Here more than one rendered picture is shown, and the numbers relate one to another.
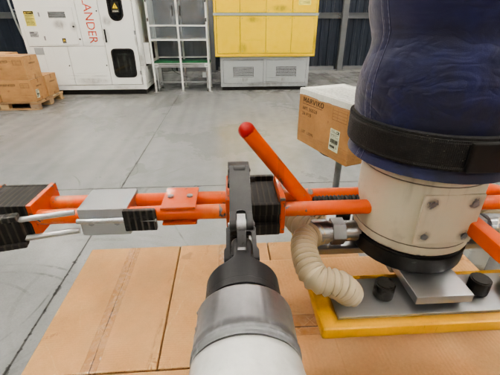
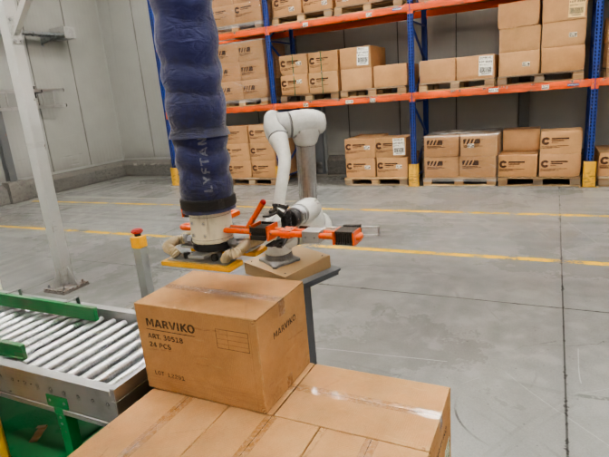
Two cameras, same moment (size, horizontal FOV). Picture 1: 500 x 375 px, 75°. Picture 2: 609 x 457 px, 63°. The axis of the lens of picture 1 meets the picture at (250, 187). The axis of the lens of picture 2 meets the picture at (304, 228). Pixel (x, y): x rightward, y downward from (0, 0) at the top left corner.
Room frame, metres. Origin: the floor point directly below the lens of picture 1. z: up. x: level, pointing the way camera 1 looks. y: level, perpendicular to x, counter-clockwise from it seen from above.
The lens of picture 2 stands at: (1.96, 1.09, 1.72)
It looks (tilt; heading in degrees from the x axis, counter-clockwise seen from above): 15 degrees down; 211
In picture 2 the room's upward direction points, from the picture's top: 5 degrees counter-clockwise
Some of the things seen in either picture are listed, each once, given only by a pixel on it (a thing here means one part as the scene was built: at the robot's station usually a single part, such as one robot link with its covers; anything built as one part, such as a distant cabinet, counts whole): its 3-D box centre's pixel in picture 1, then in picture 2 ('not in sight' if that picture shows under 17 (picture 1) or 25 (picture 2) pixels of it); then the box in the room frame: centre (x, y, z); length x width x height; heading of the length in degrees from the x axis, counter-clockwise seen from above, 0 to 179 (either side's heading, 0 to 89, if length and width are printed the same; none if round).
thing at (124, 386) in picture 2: not in sight; (168, 354); (0.46, -0.61, 0.58); 0.70 x 0.03 x 0.06; 4
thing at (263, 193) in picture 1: (254, 203); (264, 230); (0.43, -0.01, 1.22); 0.10 x 0.08 x 0.06; 3
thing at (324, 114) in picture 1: (344, 121); not in sight; (2.28, -0.68, 0.82); 0.60 x 0.40 x 0.40; 24
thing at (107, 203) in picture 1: (111, 210); (314, 235); (0.42, 0.21, 1.22); 0.07 x 0.07 x 0.04; 3
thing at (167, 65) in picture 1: (184, 74); not in sight; (7.80, 1.52, 0.32); 1.25 x 0.52 x 0.63; 94
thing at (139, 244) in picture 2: not in sight; (151, 313); (0.00, -1.22, 0.50); 0.07 x 0.07 x 1.00; 4
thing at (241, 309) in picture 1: (245, 338); (296, 215); (0.19, 0.00, 1.23); 0.09 x 0.06 x 0.09; 93
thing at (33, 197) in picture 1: (20, 208); (346, 236); (0.41, 0.34, 1.22); 0.08 x 0.07 x 0.05; 93
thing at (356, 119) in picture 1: (433, 127); (208, 200); (0.44, -0.26, 1.34); 0.23 x 0.23 x 0.04
